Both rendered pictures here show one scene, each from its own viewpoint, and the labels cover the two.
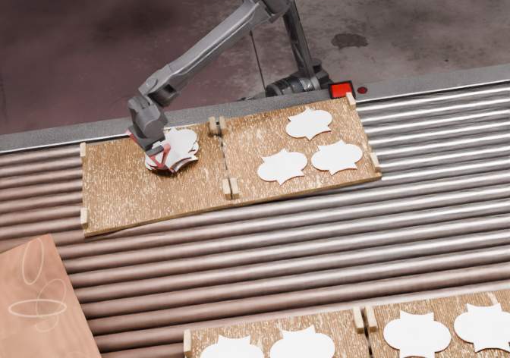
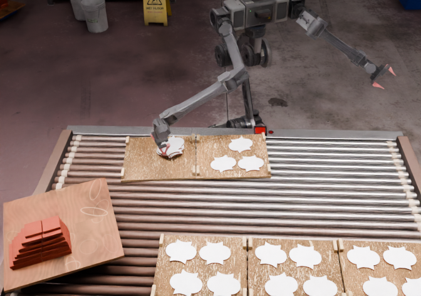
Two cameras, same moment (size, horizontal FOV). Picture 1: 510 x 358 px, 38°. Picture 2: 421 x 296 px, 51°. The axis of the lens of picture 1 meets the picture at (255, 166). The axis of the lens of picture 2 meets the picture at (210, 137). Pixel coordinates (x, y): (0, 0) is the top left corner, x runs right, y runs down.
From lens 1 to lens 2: 0.45 m
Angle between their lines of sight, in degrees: 4
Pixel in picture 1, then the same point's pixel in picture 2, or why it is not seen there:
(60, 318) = (104, 218)
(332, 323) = (232, 242)
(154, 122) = (163, 132)
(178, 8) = (190, 70)
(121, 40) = (156, 83)
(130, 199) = (146, 167)
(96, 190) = (130, 160)
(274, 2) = (230, 84)
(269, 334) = (201, 242)
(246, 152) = (207, 153)
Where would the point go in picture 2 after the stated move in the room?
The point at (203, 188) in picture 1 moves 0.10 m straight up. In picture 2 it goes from (183, 168) to (181, 155)
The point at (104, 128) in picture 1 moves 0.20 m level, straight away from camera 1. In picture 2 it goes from (140, 130) to (136, 111)
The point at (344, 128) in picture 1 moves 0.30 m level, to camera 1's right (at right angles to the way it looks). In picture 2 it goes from (257, 150) to (309, 150)
